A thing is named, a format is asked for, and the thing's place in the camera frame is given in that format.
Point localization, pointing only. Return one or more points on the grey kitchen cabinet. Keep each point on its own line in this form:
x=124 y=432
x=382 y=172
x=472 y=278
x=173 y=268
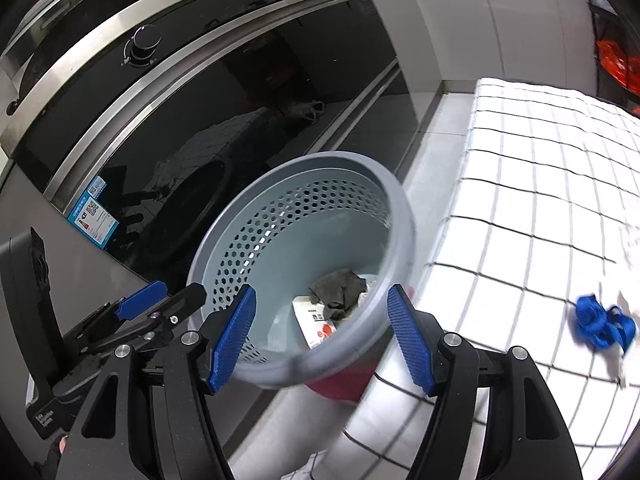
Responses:
x=475 y=25

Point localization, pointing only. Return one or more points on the dark grey cloth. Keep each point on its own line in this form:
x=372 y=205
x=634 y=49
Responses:
x=340 y=287

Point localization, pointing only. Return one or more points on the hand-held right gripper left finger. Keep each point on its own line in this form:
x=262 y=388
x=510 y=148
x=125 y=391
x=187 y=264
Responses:
x=230 y=340

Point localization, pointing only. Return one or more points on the red plastic object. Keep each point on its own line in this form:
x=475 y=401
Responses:
x=340 y=385

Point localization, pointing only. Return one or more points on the black glass stove unit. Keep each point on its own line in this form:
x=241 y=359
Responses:
x=200 y=85

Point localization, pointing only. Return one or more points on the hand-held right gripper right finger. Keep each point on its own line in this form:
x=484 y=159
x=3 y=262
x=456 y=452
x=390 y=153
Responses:
x=412 y=345

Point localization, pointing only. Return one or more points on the red plastic bag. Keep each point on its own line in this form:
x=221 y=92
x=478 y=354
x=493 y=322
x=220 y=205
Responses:
x=612 y=62

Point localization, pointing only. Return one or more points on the grey perforated plastic basket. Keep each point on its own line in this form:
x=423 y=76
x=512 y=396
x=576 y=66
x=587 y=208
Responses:
x=300 y=220

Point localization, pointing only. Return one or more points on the black stove knob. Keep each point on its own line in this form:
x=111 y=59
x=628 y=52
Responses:
x=142 y=42

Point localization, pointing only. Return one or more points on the red and white small carton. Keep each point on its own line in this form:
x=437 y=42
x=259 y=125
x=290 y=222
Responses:
x=317 y=322

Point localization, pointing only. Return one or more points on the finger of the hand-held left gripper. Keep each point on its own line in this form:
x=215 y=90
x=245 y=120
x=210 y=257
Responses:
x=142 y=300
x=187 y=297

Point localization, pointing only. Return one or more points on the person's left hand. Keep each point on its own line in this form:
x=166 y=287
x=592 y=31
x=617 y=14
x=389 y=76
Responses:
x=57 y=452

